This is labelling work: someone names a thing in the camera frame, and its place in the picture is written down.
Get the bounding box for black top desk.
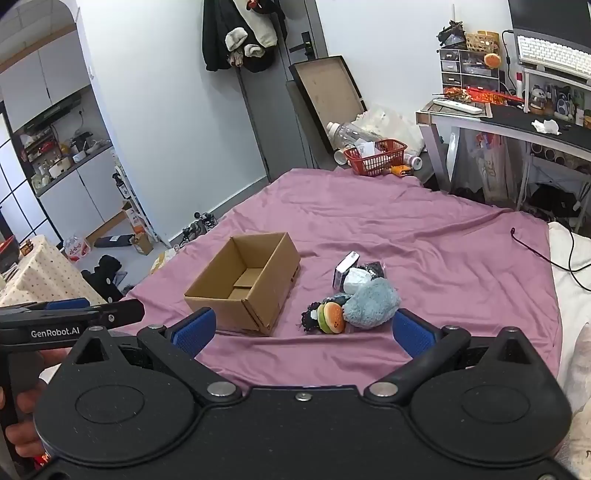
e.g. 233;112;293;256
414;99;591;232

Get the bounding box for black clothing heap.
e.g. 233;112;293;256
81;255;136;298

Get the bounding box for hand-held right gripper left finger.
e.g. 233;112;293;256
69;308;242;407

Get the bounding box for red plastic basket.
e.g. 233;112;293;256
344;139;408;177

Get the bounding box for dark grey door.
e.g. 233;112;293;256
233;0;329;185

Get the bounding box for purple bed sheet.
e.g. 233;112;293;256
121;167;561;386

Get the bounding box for black cable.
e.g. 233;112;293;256
510;185;591;288

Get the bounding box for pile of shoes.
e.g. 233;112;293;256
181;211;219;243

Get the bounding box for black framed wooden tray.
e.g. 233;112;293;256
289;56;363;154

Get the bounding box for white keyboard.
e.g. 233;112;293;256
515;34;591;78

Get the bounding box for clear plastic bottle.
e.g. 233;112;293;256
325;121;372;149

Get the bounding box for grey drawer organiser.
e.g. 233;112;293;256
440;48;500;92

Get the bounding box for white plastic bag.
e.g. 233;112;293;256
355;105;426;155

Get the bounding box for red packet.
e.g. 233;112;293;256
465;86;525;105

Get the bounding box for small white black box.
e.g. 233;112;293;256
332;251;361;291

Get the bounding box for black monitor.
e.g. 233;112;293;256
507;0;591;42

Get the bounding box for black white patterned pouch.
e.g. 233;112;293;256
300;302;324;333

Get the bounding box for red white snack bag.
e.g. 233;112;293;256
64;236;92;263

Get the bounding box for burger plush toy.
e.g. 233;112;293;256
317;301;347;335

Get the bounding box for person's left hand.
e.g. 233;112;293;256
0;348;70;462

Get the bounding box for white power strip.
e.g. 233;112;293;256
431;99;482;115

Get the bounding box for white monitor stand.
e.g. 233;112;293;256
521;65;591;114

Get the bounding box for hanging dark clothes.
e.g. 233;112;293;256
202;0;288;73

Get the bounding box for printed tote bag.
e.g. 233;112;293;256
465;133;520;206

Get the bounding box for white shelf rack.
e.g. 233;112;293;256
112;166;158;243

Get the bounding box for white pillow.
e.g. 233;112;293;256
547;222;591;476

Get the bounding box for grey-blue fluffy plush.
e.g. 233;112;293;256
342;278;402;329

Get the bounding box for wicker basket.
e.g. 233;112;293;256
464;31;501;54

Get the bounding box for small cardboard box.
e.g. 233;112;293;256
130;232;155;256

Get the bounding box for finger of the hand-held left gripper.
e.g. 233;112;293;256
28;298;91;311
90;299;145;326

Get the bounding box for white wall cabinets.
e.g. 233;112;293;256
0;30;94;132

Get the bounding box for cluttered kitchen counter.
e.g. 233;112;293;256
21;124;116;197

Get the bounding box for dotted cloth table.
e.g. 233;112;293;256
0;234;108;309

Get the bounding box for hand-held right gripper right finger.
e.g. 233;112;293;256
365;308;532;401

